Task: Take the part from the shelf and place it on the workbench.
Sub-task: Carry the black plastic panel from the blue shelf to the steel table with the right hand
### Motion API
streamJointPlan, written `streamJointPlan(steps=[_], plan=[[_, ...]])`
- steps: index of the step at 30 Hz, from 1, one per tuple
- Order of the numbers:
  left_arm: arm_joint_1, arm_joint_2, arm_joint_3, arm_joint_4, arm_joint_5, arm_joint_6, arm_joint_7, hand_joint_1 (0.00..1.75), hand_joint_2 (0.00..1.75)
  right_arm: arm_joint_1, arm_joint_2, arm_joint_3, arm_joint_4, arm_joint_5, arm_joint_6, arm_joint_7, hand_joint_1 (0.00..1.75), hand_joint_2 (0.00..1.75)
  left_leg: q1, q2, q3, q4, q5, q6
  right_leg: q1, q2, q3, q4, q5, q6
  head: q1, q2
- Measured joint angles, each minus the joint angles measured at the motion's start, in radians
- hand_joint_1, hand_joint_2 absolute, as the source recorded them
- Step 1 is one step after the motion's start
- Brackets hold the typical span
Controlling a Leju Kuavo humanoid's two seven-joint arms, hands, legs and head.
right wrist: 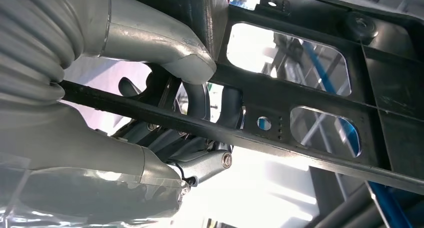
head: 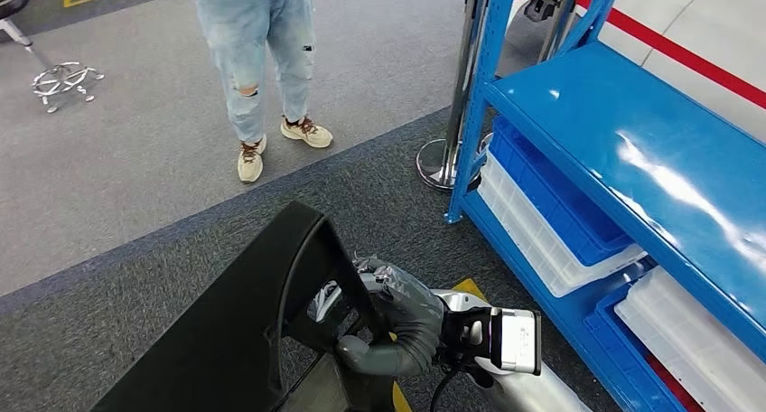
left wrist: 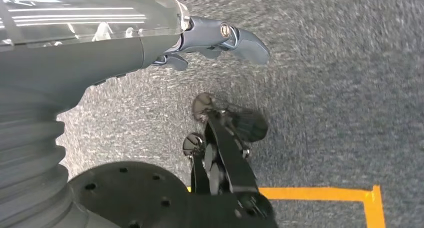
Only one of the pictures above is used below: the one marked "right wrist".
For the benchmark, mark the blue metal shelf rack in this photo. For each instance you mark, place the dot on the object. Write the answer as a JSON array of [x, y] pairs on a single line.
[[387, 203]]

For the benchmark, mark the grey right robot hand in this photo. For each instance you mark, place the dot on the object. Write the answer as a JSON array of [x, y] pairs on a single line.
[[82, 147]]

